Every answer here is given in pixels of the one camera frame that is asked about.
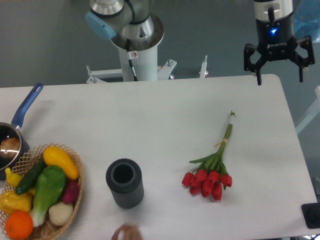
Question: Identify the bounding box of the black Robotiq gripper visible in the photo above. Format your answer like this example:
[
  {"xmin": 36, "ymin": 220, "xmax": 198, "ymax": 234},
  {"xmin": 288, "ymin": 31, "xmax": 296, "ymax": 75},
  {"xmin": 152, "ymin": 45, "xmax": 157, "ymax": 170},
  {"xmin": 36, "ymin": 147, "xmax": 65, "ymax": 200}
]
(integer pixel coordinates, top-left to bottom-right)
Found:
[{"xmin": 243, "ymin": 0, "xmax": 316, "ymax": 86}]

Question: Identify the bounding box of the red tulip bouquet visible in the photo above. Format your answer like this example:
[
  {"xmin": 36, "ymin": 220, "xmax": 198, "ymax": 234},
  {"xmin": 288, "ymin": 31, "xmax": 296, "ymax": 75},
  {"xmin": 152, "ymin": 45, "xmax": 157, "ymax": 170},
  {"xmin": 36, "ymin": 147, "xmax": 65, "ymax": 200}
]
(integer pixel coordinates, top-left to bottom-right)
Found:
[{"xmin": 181, "ymin": 111, "xmax": 236, "ymax": 201}]

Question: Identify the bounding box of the dark grey ribbed vase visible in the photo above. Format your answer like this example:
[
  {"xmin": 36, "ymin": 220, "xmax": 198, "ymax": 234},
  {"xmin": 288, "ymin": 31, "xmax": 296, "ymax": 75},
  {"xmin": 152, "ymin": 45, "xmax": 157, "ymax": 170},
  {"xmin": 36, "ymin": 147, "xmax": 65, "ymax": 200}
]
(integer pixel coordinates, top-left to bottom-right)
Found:
[{"xmin": 105, "ymin": 158, "xmax": 144, "ymax": 209}]

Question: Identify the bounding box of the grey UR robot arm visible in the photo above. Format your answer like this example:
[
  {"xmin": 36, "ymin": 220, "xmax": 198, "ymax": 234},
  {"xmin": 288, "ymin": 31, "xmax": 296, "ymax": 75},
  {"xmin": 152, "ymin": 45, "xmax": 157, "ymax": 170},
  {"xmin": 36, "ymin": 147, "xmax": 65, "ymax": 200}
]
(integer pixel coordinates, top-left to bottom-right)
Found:
[{"xmin": 85, "ymin": 0, "xmax": 315, "ymax": 83}]

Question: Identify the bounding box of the person's hand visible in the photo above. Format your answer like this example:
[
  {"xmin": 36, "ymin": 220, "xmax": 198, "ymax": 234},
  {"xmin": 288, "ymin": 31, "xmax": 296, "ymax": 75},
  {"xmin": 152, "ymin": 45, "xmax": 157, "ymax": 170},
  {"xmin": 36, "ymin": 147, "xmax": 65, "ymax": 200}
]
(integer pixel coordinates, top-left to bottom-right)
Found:
[{"xmin": 111, "ymin": 224, "xmax": 143, "ymax": 240}]

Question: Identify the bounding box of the blue plastic bag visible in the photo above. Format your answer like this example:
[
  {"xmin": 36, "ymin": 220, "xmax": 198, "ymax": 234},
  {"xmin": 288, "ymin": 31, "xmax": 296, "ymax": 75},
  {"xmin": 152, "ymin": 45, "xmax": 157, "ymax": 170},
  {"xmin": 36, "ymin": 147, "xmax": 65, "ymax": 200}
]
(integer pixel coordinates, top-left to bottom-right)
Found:
[{"xmin": 294, "ymin": 12, "xmax": 320, "ymax": 43}]

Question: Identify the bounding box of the black device at table edge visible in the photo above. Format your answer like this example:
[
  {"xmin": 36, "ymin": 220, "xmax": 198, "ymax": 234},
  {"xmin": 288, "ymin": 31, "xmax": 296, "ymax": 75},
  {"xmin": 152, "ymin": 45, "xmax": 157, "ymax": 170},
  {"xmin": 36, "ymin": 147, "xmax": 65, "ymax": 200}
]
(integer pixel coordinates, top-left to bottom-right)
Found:
[{"xmin": 301, "ymin": 202, "xmax": 320, "ymax": 229}]

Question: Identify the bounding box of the yellow squash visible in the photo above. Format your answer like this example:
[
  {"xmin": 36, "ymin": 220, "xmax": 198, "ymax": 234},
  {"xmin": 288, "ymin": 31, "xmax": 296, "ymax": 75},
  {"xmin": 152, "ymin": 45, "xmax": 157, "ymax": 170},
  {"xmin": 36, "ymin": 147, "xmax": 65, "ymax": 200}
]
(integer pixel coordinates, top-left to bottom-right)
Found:
[{"xmin": 43, "ymin": 146, "xmax": 80, "ymax": 180}]

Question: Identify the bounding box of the purple red radish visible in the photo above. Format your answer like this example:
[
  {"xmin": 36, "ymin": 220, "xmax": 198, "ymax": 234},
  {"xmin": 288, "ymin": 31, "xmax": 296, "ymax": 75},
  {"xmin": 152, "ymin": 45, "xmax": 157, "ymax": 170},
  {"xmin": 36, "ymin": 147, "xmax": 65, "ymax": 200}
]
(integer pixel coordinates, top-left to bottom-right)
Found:
[{"xmin": 61, "ymin": 180, "xmax": 80, "ymax": 204}]

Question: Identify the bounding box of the green bok choy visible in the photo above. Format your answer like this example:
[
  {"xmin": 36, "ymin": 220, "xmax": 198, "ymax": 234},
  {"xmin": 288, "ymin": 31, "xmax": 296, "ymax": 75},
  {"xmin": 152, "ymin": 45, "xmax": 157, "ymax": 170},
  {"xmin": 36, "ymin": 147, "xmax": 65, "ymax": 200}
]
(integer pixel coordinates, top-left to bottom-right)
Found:
[{"xmin": 29, "ymin": 165, "xmax": 66, "ymax": 228}]

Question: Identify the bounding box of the white garlic bulb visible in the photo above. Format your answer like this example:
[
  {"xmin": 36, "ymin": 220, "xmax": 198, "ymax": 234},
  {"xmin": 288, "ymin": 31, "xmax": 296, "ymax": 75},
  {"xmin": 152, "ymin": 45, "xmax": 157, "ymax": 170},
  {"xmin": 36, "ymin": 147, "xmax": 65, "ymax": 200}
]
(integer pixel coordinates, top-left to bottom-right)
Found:
[{"xmin": 48, "ymin": 202, "xmax": 73, "ymax": 226}]

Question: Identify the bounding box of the dark green cucumber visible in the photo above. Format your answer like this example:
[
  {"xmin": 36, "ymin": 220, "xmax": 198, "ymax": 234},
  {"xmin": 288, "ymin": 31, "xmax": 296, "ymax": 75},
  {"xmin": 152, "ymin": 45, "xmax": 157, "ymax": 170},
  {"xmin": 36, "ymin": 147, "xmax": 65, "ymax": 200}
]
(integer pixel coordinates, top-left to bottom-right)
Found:
[{"xmin": 15, "ymin": 159, "xmax": 47, "ymax": 195}]

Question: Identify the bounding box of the browned bread roll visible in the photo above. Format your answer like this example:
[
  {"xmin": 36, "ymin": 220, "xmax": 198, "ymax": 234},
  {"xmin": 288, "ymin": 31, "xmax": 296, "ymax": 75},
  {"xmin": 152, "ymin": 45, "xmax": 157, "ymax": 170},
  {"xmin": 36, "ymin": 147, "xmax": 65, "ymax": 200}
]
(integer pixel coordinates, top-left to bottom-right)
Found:
[{"xmin": 0, "ymin": 137, "xmax": 20, "ymax": 160}]

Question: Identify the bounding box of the woven wicker basket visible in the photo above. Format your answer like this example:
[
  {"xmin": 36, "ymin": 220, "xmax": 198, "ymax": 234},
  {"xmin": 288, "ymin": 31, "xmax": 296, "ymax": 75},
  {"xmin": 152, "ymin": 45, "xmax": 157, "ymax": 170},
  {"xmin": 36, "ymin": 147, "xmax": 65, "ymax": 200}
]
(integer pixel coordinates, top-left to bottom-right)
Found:
[{"xmin": 11, "ymin": 143, "xmax": 85, "ymax": 240}]

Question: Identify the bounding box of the yellow banana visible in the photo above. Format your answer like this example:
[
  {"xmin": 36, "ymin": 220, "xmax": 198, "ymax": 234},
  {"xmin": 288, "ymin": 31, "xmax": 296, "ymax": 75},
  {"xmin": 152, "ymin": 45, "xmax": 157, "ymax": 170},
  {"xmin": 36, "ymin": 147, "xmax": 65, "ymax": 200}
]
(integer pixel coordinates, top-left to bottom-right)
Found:
[{"xmin": 5, "ymin": 167, "xmax": 35, "ymax": 197}]

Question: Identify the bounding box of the yellow bell pepper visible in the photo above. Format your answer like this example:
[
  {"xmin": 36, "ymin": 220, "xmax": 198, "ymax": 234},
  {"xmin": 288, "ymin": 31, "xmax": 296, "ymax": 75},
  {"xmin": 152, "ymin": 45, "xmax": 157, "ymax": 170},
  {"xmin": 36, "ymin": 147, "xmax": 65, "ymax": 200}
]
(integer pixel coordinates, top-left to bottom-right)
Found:
[{"xmin": 0, "ymin": 190, "xmax": 33, "ymax": 215}]

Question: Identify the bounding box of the orange fruit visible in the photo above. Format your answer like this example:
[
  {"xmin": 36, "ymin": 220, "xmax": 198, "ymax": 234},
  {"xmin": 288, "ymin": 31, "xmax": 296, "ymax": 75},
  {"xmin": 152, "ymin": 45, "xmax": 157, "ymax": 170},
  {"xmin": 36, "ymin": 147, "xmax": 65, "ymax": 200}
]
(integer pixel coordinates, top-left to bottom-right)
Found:
[{"xmin": 4, "ymin": 210, "xmax": 34, "ymax": 240}]

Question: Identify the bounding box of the white frame bar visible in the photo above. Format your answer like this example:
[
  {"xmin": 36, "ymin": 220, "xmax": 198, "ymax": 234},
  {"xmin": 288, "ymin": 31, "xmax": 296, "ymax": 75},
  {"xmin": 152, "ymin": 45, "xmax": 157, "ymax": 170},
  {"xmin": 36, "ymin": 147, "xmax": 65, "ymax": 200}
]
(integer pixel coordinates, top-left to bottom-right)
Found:
[{"xmin": 295, "ymin": 85, "xmax": 320, "ymax": 135}]

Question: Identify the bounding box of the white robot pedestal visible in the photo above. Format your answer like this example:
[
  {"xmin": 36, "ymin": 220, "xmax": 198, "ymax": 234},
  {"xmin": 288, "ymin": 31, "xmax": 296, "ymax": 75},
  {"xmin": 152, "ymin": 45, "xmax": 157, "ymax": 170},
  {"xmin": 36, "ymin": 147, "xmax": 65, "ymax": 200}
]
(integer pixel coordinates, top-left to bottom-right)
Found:
[{"xmin": 86, "ymin": 43, "xmax": 177, "ymax": 84}]

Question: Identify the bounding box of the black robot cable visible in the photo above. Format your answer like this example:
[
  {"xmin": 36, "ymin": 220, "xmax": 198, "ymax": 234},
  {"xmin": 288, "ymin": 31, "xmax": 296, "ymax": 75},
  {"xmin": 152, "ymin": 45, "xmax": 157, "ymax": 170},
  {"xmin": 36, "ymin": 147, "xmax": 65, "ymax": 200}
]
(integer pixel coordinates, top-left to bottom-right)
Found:
[{"xmin": 125, "ymin": 39, "xmax": 139, "ymax": 82}]

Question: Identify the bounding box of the blue handled saucepan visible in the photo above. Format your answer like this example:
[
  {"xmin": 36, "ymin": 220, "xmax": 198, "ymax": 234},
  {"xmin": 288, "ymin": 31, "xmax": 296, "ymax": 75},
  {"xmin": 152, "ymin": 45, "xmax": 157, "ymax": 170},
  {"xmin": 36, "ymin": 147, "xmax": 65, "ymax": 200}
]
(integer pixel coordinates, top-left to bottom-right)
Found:
[{"xmin": 0, "ymin": 83, "xmax": 44, "ymax": 181}]

